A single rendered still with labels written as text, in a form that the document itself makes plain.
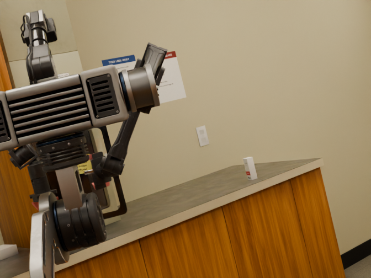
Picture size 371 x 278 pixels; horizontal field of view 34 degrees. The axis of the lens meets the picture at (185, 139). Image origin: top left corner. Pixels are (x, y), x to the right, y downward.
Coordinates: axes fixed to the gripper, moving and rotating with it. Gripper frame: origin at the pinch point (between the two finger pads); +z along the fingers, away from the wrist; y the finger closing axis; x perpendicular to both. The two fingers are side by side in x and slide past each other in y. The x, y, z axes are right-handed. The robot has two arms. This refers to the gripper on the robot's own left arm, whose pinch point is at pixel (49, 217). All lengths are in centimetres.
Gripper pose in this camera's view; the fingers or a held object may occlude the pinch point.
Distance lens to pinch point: 223.1
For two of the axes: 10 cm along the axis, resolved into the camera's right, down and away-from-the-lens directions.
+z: 2.5, 9.7, 0.7
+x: -7.7, 2.4, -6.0
